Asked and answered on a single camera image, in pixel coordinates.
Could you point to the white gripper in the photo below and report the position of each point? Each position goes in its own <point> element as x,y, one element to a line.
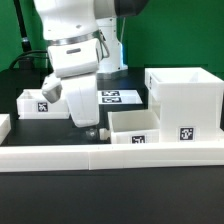
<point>81,95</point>

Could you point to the white front drawer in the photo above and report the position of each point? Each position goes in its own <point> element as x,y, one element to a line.
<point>131,127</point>

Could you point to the white drawer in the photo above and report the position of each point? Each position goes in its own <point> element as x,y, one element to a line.
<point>31,104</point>
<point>131,127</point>

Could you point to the white drawer cabinet box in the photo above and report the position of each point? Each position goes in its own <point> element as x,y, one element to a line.
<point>188,102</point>

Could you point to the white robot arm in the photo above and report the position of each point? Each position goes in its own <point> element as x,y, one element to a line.
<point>75,48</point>

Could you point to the white rear drawer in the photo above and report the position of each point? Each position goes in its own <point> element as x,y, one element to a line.
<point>31,104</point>

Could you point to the marker tag sheet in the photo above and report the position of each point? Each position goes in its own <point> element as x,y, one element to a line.
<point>119,97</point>

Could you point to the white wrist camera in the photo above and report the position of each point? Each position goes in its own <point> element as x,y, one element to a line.
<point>51,88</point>

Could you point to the white fence rail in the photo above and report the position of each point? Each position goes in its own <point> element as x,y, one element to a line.
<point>112,156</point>

